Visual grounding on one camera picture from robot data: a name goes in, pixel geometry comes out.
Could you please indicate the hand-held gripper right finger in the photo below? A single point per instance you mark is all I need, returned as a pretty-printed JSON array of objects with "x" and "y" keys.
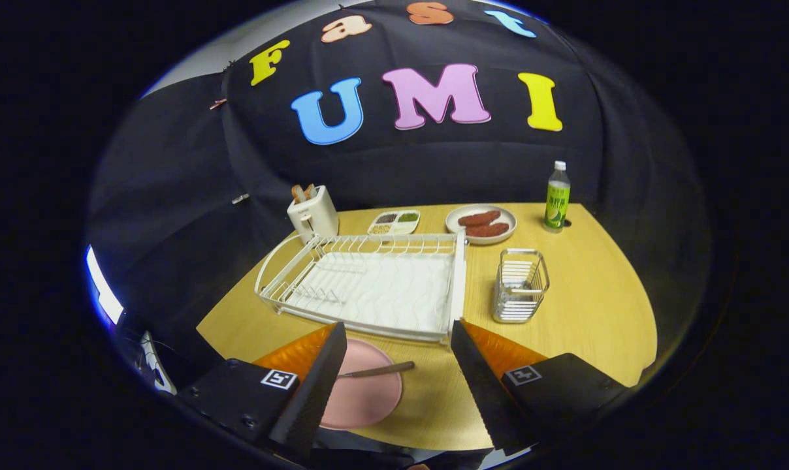
[{"x": 483, "y": 391}]

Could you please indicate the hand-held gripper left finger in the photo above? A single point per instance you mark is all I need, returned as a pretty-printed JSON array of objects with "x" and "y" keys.
[{"x": 316, "y": 398}]

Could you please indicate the pink plate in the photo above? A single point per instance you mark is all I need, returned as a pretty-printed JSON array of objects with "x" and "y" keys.
[{"x": 362, "y": 401}]

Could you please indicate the white round plate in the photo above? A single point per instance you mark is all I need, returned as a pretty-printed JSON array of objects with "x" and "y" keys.
[{"x": 453, "y": 230}]

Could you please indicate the red meat piece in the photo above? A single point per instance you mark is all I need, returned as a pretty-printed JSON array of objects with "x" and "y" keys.
[
  {"x": 487, "y": 230},
  {"x": 479, "y": 218}
]

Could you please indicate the white toaster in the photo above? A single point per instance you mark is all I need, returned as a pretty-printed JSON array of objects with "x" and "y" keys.
[{"x": 316, "y": 219}]

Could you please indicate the white divided grain tray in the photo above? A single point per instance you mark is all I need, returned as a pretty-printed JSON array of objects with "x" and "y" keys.
[{"x": 394, "y": 225}]

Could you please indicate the green label drink bottle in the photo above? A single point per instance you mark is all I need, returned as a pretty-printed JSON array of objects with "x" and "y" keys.
[{"x": 556, "y": 202}]

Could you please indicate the toast bread slice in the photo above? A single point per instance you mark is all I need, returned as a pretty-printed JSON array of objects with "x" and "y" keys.
[
  {"x": 298, "y": 194},
  {"x": 309, "y": 191}
]

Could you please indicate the silver clip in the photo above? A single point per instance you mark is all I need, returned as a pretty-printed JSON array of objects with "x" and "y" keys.
[{"x": 240, "y": 198}]

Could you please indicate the copper clip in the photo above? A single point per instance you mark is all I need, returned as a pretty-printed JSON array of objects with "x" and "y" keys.
[{"x": 218, "y": 104}]

